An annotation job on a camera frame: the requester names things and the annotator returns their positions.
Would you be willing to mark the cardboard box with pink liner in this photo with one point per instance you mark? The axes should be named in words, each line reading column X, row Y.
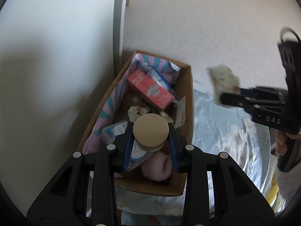
column 148, row 106

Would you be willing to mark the pink fluffy slipper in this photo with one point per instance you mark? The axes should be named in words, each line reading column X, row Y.
column 158, row 167

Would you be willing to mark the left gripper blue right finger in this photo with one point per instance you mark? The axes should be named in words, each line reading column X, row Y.
column 175, row 149

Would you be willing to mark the cream spotted plush toy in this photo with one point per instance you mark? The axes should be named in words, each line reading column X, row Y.
column 134, row 112

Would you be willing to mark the white tissue packet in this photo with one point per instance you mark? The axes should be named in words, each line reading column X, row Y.
column 166, row 117

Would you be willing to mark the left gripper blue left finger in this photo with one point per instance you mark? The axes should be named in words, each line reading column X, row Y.
column 128, row 141

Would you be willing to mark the blue wet wipes packet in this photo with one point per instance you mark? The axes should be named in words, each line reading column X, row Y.
column 163, row 80

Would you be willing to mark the yellow green bedding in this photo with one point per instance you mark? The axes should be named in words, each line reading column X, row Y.
column 272, row 191

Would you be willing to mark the beige round lid jar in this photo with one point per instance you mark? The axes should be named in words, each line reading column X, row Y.
column 150, row 132

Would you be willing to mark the brown plush bear toy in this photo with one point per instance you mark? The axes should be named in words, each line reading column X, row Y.
column 132, row 99

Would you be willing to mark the pink building block box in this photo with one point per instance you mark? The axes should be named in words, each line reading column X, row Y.
column 150, row 90

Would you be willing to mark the grey door frame strip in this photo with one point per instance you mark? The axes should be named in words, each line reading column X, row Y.
column 118, row 27

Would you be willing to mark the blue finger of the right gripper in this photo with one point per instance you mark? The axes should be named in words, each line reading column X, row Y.
column 236, row 100
column 250, row 91

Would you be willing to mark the person's right hand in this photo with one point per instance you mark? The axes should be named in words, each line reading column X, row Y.
column 281, row 138

